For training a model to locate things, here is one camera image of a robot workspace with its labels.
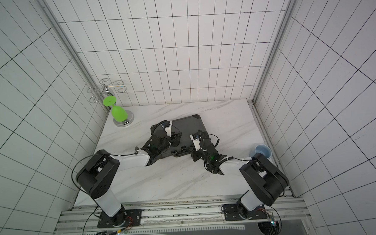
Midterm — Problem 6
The black poker set case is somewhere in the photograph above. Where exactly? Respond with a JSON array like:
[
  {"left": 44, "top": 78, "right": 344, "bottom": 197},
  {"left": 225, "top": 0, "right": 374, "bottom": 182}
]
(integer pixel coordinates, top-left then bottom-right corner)
[{"left": 163, "top": 115, "right": 206, "bottom": 158}]

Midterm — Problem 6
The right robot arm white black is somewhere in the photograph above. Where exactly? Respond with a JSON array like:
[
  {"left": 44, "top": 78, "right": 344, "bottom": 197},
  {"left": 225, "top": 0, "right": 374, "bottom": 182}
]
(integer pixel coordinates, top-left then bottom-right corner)
[{"left": 189, "top": 130, "right": 289, "bottom": 213}]

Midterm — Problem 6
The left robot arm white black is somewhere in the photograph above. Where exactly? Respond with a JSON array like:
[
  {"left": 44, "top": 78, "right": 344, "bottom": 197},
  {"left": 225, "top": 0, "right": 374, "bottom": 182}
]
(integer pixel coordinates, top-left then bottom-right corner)
[{"left": 74, "top": 122, "right": 182, "bottom": 227}]

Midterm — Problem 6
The green plastic wine glass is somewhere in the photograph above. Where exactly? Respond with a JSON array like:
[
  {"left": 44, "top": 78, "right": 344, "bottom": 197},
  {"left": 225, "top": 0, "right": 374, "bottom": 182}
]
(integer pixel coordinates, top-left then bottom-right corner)
[{"left": 103, "top": 95, "right": 128, "bottom": 122}]

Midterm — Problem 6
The light blue ceramic mug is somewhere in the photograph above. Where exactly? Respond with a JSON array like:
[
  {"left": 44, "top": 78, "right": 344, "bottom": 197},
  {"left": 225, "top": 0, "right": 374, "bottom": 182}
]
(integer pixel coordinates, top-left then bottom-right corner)
[{"left": 249, "top": 144, "right": 272, "bottom": 159}]

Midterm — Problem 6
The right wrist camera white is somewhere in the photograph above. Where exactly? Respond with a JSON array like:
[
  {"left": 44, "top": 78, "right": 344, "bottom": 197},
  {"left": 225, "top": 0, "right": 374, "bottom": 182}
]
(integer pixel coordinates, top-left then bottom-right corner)
[{"left": 190, "top": 134, "right": 201, "bottom": 151}]

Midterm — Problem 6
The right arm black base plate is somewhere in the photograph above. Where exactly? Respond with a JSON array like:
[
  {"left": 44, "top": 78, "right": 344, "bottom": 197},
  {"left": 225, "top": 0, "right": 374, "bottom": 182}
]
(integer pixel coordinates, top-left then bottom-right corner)
[{"left": 221, "top": 203, "right": 268, "bottom": 221}]

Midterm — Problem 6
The chrome wire glass rack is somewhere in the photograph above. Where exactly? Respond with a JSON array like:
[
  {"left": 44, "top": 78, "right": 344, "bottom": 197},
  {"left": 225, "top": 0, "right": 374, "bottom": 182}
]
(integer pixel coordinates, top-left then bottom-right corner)
[{"left": 87, "top": 78, "right": 134, "bottom": 127}]

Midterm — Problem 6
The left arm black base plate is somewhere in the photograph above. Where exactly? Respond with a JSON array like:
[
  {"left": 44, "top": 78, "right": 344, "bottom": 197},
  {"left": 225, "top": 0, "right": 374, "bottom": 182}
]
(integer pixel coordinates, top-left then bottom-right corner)
[{"left": 97, "top": 209, "right": 142, "bottom": 229}]

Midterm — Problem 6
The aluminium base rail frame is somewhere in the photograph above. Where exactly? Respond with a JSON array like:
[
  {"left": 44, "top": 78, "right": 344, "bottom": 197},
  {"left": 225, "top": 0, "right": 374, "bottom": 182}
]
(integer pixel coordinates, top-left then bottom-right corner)
[{"left": 53, "top": 192, "right": 310, "bottom": 235}]

